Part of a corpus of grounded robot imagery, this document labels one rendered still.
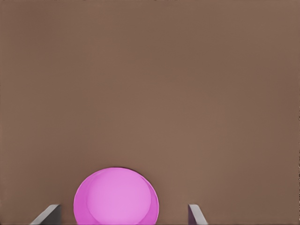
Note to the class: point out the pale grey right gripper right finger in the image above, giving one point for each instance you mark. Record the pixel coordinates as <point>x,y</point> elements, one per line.
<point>195,215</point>

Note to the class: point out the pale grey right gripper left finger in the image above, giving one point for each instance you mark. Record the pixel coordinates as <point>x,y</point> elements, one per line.
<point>49,216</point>

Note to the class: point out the pink plate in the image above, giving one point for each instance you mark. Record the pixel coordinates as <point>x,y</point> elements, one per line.
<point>116,199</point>

